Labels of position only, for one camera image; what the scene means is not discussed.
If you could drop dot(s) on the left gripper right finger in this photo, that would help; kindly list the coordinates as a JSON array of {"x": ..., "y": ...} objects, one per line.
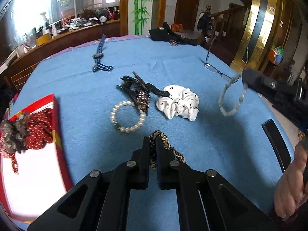
[{"x": 205, "y": 200}]

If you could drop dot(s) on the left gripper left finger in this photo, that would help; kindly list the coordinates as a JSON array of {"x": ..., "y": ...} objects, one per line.
[{"x": 100, "y": 200}]

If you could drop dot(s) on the red polka dot scrunchie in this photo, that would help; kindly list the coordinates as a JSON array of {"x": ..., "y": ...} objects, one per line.
[{"x": 40, "y": 127}]

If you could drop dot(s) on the bamboo wall painting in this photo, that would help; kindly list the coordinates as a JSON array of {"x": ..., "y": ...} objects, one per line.
[{"x": 141, "y": 16}]

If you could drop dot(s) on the person's right hand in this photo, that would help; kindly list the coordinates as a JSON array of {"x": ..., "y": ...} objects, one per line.
[{"x": 291, "y": 190}]

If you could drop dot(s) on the grey black organza scrunchie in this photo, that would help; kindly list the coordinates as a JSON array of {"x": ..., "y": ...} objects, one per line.
[{"x": 14, "y": 134}]

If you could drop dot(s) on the red gift box lid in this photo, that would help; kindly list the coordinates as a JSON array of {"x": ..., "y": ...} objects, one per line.
[{"x": 42, "y": 176}]

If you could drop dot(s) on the white black-dotted scrunchie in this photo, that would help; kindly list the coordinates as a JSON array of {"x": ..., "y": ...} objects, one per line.
[{"x": 180, "y": 102}]

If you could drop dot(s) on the black bag on bed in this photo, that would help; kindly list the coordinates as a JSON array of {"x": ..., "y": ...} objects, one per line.
[{"x": 165, "y": 34}]

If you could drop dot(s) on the red white plaid scrunchie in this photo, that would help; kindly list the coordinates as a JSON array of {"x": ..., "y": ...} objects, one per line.
[{"x": 3, "y": 152}]

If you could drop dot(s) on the black hair claw clip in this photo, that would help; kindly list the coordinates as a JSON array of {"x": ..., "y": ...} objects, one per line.
[{"x": 139, "y": 91}]

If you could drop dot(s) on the wooden counter shelf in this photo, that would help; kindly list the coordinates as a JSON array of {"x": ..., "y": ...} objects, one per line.
[{"x": 16, "y": 75}]

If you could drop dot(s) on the blue bed cover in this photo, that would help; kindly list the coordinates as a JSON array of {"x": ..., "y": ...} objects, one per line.
[{"x": 236, "y": 147}]

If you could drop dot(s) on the black smartphone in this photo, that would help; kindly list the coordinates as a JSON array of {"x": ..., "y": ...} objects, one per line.
[{"x": 278, "y": 144}]

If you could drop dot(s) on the dark wooden door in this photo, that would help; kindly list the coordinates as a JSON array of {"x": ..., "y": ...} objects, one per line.
[{"x": 186, "y": 13}]

